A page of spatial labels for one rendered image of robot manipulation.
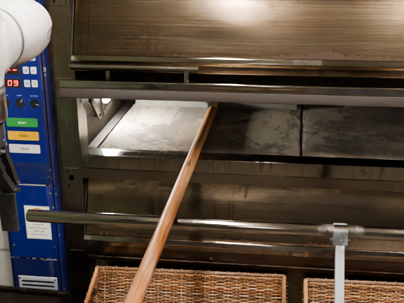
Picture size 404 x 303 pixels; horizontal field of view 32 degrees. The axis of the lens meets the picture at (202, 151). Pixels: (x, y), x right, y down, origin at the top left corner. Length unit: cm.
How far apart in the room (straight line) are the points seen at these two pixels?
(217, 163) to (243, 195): 13
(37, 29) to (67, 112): 79
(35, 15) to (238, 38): 74
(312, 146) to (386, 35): 41
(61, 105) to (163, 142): 32
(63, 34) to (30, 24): 74
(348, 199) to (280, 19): 53
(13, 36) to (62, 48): 81
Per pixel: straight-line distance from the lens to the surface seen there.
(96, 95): 180
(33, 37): 121
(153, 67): 179
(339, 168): 194
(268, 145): 207
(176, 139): 211
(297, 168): 194
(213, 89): 174
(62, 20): 194
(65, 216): 168
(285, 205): 200
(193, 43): 186
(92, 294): 207
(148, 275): 135
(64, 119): 201
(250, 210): 201
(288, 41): 184
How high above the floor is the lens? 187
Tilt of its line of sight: 20 degrees down
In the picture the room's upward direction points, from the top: 1 degrees counter-clockwise
